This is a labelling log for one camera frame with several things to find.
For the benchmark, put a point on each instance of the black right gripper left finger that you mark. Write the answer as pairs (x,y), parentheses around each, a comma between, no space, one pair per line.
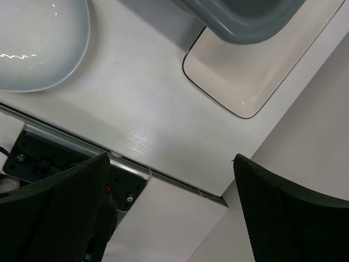
(53,219)

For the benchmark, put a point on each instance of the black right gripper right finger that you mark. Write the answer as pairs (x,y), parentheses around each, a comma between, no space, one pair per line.
(289,222)

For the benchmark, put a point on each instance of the rectangular white plate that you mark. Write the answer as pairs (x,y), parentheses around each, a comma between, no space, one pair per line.
(242,78)

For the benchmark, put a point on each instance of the large oval white plate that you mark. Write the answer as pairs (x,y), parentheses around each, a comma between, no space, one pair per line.
(42,43)

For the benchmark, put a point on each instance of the grey plastic bin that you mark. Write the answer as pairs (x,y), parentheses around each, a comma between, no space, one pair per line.
(242,21)

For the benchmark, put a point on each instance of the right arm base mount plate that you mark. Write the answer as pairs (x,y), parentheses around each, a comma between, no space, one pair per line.
(34,158)

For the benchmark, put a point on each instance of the aluminium table edge rail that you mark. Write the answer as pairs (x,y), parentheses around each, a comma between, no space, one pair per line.
(71,141)

